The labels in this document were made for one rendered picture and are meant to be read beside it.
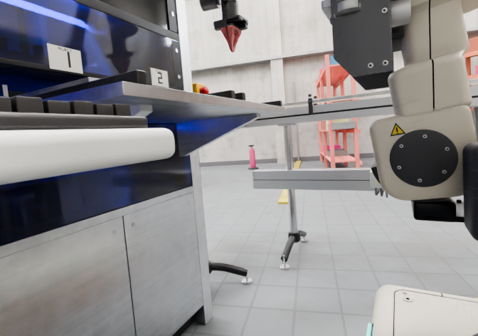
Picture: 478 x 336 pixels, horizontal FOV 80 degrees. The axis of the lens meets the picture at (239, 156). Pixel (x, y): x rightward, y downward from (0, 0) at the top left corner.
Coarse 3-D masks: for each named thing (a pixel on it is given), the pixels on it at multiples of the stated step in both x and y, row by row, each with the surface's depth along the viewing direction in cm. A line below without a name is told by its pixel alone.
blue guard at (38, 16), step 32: (0, 0) 61; (32, 0) 67; (64, 0) 73; (0, 32) 61; (32, 32) 67; (64, 32) 73; (96, 32) 81; (128, 32) 91; (96, 64) 81; (128, 64) 91; (160, 64) 104
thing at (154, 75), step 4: (152, 68) 100; (152, 72) 100; (156, 72) 102; (160, 72) 103; (164, 72) 105; (152, 76) 100; (156, 76) 102; (160, 76) 103; (164, 76) 105; (152, 80) 100; (156, 80) 102; (160, 80) 103; (164, 80) 105; (152, 84) 100; (156, 84) 102; (160, 84) 103; (164, 84) 105; (168, 84) 107
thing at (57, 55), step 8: (48, 48) 69; (56, 48) 71; (64, 48) 73; (48, 56) 69; (56, 56) 71; (64, 56) 73; (72, 56) 75; (80, 56) 77; (56, 64) 71; (64, 64) 73; (72, 64) 74; (80, 64) 77; (80, 72) 76
